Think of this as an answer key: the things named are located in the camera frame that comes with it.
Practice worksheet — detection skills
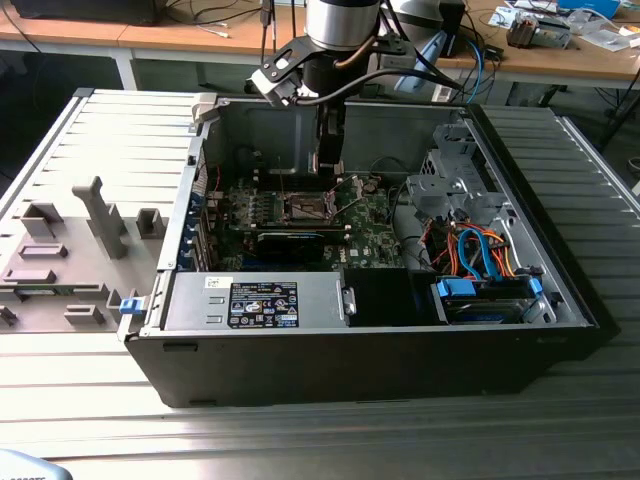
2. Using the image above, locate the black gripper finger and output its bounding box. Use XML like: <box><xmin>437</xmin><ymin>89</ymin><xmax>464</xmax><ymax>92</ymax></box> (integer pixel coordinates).
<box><xmin>312</xmin><ymin>102</ymin><xmax>347</xmax><ymax>177</ymax></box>

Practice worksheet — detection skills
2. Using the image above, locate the metal socket cover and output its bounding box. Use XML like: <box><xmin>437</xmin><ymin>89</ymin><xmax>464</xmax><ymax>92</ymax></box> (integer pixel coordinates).
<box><xmin>327</xmin><ymin>172</ymin><xmax>365</xmax><ymax>217</ymax></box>

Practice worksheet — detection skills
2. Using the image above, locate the CPU socket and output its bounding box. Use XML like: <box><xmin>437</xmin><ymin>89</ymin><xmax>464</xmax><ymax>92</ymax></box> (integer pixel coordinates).
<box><xmin>280</xmin><ymin>191</ymin><xmax>337</xmax><ymax>225</ymax></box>

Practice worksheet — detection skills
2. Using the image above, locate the CPU cooler heatsink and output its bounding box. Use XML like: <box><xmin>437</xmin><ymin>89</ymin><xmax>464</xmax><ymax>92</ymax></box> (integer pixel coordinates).
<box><xmin>506</xmin><ymin>12</ymin><xmax>539</xmax><ymax>50</ymax></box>

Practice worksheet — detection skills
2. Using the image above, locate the green motherboard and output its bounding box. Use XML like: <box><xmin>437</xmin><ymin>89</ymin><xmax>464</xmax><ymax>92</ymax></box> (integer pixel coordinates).
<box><xmin>207</xmin><ymin>172</ymin><xmax>409</xmax><ymax>274</ymax></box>

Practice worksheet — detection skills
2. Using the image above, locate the black graphics card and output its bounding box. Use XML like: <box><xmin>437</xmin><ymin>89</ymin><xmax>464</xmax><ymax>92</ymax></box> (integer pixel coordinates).
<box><xmin>255</xmin><ymin>230</ymin><xmax>326</xmax><ymax>262</ymax></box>

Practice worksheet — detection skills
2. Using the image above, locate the grey metal disk bay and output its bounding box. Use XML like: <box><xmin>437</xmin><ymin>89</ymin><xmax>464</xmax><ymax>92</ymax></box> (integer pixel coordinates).
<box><xmin>404</xmin><ymin>122</ymin><xmax>506</xmax><ymax>221</ymax></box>

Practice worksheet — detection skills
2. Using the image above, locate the black upright box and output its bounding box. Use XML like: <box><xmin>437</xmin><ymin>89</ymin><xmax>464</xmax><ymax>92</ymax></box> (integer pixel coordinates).
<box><xmin>439</xmin><ymin>0</ymin><xmax>467</xmax><ymax>59</ymax></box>

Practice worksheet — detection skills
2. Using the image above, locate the black plastic shroud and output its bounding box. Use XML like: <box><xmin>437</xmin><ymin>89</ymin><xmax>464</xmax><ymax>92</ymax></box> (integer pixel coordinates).
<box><xmin>344</xmin><ymin>267</ymin><xmax>417</xmax><ymax>329</ymax></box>

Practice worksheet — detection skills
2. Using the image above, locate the grey power supply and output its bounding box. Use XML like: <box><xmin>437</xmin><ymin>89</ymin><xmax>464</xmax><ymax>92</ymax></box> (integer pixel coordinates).
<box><xmin>164</xmin><ymin>272</ymin><xmax>346</xmax><ymax>331</ymax></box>

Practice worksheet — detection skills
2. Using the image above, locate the hard disk in blue carrier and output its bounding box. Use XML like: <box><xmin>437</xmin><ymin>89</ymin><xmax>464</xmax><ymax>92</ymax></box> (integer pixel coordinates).
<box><xmin>434</xmin><ymin>277</ymin><xmax>544</xmax><ymax>326</ymax></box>

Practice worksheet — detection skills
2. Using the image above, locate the black metal PC case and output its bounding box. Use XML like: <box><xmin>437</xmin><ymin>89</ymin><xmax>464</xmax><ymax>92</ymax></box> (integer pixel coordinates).
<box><xmin>117</xmin><ymin>92</ymin><xmax>621</xmax><ymax>409</ymax></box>

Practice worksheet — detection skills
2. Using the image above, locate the wooden desk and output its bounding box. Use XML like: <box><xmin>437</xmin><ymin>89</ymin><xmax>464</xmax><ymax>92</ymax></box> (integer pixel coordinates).
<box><xmin>117</xmin><ymin>0</ymin><xmax>640</xmax><ymax>94</ymax></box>
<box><xmin>0</xmin><ymin>7</ymin><xmax>132</xmax><ymax>91</ymax></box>

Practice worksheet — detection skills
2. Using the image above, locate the silver drive unit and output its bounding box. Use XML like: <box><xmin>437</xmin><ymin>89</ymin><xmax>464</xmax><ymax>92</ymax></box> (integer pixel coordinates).
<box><xmin>532</xmin><ymin>14</ymin><xmax>574</xmax><ymax>50</ymax></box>

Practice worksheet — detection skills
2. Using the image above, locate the black flat device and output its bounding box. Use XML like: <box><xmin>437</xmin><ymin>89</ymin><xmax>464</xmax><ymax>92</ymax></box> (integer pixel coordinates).
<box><xmin>9</xmin><ymin>0</ymin><xmax>164</xmax><ymax>27</ymax></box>

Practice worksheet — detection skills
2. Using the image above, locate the grey parts rack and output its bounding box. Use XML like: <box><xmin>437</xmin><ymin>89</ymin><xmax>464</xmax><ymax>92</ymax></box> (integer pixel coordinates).
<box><xmin>0</xmin><ymin>174</ymin><xmax>166</xmax><ymax>334</ymax></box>

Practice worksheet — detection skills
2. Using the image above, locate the blue box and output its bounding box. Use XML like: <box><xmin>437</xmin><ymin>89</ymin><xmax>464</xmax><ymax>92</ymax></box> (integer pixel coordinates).
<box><xmin>557</xmin><ymin>0</ymin><xmax>621</xmax><ymax>19</ymax></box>

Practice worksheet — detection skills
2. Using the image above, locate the pale blue teach pendant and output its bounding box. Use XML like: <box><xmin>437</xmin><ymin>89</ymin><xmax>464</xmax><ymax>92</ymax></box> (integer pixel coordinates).
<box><xmin>0</xmin><ymin>448</ymin><xmax>70</xmax><ymax>480</ymax></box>

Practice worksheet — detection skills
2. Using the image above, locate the thick black cable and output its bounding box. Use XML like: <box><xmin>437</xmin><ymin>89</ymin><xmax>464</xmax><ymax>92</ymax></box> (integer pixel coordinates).
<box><xmin>292</xmin><ymin>69</ymin><xmax>466</xmax><ymax>106</ymax></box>

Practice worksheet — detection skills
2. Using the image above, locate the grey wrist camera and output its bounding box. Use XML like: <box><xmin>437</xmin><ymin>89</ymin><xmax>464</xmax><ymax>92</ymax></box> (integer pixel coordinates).
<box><xmin>249</xmin><ymin>47</ymin><xmax>306</xmax><ymax>109</ymax></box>

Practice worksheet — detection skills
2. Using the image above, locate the pale grey case handle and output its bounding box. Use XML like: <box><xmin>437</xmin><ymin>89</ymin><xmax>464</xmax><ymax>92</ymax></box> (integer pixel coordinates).
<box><xmin>192</xmin><ymin>92</ymin><xmax>221</xmax><ymax>124</ymax></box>

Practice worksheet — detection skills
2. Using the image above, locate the multicolour power wire bundle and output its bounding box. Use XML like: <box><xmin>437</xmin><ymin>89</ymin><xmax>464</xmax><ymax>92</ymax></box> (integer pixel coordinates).
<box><xmin>417</xmin><ymin>212</ymin><xmax>464</xmax><ymax>269</ymax></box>

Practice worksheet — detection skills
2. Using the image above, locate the blue flat wire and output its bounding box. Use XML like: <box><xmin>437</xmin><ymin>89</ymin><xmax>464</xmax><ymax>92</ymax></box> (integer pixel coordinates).
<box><xmin>457</xmin><ymin>227</ymin><xmax>501</xmax><ymax>281</ymax></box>

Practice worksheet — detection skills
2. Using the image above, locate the orange flat wire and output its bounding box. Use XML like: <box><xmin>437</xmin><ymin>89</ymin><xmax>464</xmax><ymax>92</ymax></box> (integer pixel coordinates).
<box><xmin>429</xmin><ymin>227</ymin><xmax>516</xmax><ymax>276</ymax></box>

